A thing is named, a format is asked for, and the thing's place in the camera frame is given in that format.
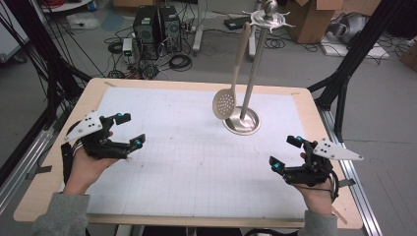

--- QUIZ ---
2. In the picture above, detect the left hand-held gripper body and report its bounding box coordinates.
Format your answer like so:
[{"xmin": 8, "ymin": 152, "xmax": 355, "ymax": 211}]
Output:
[{"xmin": 63, "ymin": 110, "xmax": 132, "ymax": 160}]

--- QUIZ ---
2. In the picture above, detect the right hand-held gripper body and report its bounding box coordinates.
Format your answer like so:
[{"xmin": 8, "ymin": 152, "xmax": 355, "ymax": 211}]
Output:
[{"xmin": 281, "ymin": 137, "xmax": 364, "ymax": 187}]

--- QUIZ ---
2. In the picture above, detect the metal utensil stand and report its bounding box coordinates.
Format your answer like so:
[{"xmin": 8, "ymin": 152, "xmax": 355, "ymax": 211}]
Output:
[{"xmin": 222, "ymin": 0, "xmax": 296, "ymax": 136}]

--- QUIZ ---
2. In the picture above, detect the beige slotted spoon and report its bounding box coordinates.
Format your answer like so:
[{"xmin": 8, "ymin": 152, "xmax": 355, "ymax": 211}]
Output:
[{"xmin": 211, "ymin": 21, "xmax": 252, "ymax": 120}]

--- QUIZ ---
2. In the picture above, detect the person's right hand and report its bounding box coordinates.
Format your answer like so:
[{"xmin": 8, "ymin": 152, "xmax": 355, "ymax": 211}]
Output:
[{"xmin": 293, "ymin": 151, "xmax": 337, "ymax": 217}]

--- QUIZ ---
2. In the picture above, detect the person's left hand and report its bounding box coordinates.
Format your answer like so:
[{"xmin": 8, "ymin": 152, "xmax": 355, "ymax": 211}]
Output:
[{"xmin": 62, "ymin": 131, "xmax": 124, "ymax": 197}]

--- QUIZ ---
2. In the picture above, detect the white grid mat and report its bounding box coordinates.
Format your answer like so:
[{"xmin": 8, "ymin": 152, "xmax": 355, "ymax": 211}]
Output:
[{"xmin": 86, "ymin": 87, "xmax": 309, "ymax": 219}]

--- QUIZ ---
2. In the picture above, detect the small silver power supply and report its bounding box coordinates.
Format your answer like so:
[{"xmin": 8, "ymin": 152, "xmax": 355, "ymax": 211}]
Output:
[{"xmin": 122, "ymin": 37, "xmax": 135, "ymax": 63}]

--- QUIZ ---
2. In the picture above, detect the black computer tower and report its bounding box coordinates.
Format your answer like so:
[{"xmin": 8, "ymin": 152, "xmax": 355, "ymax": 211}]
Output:
[
  {"xmin": 132, "ymin": 5, "xmax": 161, "ymax": 60},
  {"xmin": 158, "ymin": 5, "xmax": 183, "ymax": 53}
]

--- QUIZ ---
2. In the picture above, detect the large open cardboard box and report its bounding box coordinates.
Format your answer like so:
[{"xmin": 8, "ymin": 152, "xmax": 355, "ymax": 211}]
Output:
[{"xmin": 284, "ymin": 0, "xmax": 345, "ymax": 44}]

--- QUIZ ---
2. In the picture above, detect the white flat board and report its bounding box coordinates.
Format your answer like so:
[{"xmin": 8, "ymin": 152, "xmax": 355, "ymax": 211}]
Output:
[{"xmin": 320, "ymin": 40, "xmax": 390, "ymax": 60}]

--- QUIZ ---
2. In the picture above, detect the silver grey backpack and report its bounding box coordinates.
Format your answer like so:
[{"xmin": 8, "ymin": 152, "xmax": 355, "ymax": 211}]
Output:
[{"xmin": 328, "ymin": 13, "xmax": 370, "ymax": 45}]

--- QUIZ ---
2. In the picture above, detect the flat black box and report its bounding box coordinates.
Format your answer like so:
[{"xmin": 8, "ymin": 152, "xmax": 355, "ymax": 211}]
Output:
[{"xmin": 224, "ymin": 15, "xmax": 252, "ymax": 31}]

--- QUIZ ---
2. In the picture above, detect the small cardboard box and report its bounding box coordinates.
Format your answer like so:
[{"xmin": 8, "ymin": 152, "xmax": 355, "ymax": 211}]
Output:
[{"xmin": 400, "ymin": 37, "xmax": 417, "ymax": 72}]

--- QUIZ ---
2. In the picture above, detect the black wrist strap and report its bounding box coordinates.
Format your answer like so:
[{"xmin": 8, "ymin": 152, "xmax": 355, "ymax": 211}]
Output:
[{"xmin": 60, "ymin": 139, "xmax": 83, "ymax": 185}]

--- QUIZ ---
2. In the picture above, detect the aluminium rail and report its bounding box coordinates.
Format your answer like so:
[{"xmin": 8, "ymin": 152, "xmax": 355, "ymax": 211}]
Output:
[
  {"xmin": 0, "ymin": 127, "xmax": 55, "ymax": 214},
  {"xmin": 318, "ymin": 107, "xmax": 383, "ymax": 236}
]

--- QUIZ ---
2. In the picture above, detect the black metal frame post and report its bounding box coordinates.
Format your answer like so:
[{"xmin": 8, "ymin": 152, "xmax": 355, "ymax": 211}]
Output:
[
  {"xmin": 0, "ymin": 0, "xmax": 92, "ymax": 132},
  {"xmin": 308, "ymin": 0, "xmax": 407, "ymax": 142}
]

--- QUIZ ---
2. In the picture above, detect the coil of black cable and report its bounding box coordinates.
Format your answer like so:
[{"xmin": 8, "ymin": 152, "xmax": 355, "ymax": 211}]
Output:
[
  {"xmin": 264, "ymin": 36, "xmax": 286, "ymax": 50},
  {"xmin": 168, "ymin": 53, "xmax": 194, "ymax": 73}
]

